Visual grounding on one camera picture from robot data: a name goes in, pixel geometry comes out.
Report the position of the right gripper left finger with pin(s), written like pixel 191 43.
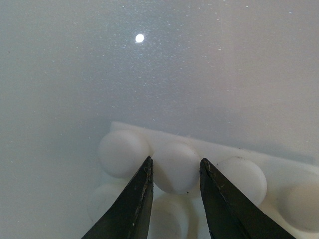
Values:
pixel 129 216

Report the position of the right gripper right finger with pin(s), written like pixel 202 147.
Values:
pixel 229 213

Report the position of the white studded base plate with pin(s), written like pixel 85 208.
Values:
pixel 285 190

